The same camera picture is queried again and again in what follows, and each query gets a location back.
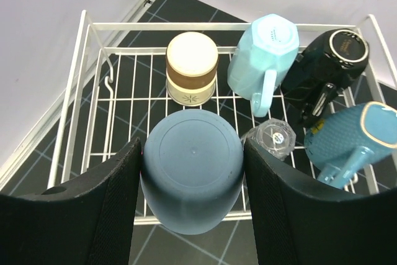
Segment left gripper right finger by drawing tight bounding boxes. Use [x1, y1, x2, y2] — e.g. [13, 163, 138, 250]
[244, 140, 396, 264]

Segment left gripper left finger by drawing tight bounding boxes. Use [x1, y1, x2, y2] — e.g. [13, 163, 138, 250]
[1, 138, 141, 264]

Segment small clear glass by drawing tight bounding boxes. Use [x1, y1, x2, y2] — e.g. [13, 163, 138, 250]
[241, 119, 296, 161]

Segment blue floral mug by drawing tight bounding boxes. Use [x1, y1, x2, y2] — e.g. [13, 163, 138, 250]
[304, 101, 396, 189]

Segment light blue plastic tumbler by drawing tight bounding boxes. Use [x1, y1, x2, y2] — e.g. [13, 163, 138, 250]
[141, 109, 244, 235]

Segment black ceramic mug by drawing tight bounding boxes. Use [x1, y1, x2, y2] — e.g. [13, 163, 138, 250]
[280, 28, 370, 128]

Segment light blue hexagonal mug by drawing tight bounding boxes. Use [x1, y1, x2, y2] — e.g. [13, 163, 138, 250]
[227, 14, 300, 117]

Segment metal cup with brown base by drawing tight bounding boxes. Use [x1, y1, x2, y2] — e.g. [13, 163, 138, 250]
[166, 32, 219, 107]

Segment black grid mat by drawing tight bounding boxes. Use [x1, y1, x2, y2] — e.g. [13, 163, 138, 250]
[1, 11, 396, 264]

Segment white wire dish rack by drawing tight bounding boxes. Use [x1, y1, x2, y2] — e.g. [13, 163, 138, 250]
[47, 9, 397, 227]

